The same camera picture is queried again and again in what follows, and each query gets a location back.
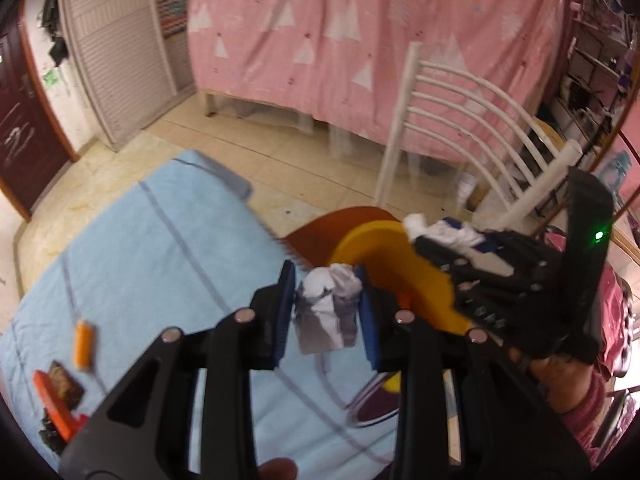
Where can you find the person's right forearm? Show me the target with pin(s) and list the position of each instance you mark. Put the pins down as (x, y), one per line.
(592, 410)

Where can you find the pink patterned clothing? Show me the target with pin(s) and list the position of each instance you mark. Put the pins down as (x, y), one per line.
(615, 310)

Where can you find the person's left hand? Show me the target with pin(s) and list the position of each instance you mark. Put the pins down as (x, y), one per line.
(277, 470)

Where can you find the cluttered shelf rack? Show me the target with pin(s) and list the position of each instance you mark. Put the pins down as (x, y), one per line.
(595, 60)

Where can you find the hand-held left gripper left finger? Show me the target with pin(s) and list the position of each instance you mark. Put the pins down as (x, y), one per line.
(282, 310)

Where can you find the small black hanging bag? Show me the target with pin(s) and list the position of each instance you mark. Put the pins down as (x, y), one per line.
(59, 51)

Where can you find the orange tube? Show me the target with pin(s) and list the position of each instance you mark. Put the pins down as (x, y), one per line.
(82, 345)

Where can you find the colourful grid poster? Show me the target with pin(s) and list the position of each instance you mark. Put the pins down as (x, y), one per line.
(170, 2)

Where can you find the long orange box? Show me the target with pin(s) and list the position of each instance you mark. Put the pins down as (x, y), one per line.
(50, 395)

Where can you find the black crumpled item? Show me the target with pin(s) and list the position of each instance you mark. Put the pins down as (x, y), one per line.
(50, 435)

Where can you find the white slatted wardrobe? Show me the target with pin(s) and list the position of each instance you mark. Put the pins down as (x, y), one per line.
(120, 60)

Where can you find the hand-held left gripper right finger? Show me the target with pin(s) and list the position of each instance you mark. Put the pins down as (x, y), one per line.
(369, 325)

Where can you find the pink bed sheet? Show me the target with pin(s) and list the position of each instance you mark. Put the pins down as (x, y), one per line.
(325, 60)

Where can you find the person's right hand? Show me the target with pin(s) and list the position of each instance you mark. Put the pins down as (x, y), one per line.
(555, 380)

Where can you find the dark brown door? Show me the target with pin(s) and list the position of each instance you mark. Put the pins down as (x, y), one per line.
(25, 135)

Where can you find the light blue blanket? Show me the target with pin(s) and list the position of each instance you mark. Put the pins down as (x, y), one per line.
(175, 260)

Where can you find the white wooden chair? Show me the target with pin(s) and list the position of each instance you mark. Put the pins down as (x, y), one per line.
(400, 125)

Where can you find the white paper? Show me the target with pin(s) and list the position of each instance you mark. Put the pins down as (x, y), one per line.
(327, 310)

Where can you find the brown patterned packet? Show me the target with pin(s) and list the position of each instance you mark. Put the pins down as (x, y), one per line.
(67, 385)

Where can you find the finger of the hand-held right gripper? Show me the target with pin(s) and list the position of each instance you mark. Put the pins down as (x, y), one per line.
(510, 243)
(440, 255)

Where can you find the white tissue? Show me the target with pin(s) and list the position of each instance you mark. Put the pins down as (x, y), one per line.
(425, 225)

